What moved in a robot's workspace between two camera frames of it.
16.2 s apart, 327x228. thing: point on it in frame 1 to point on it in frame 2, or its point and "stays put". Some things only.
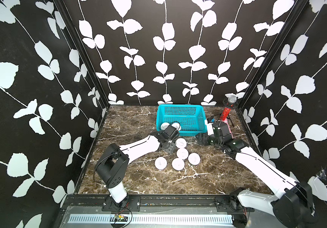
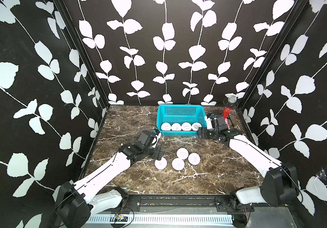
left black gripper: [170, 149] to [158, 152]
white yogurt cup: [177, 126] stays put
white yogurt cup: [164, 126] stays put
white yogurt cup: [182, 153] stays put
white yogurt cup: [180, 142] to [196, 126]
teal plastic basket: [191, 118] stays put
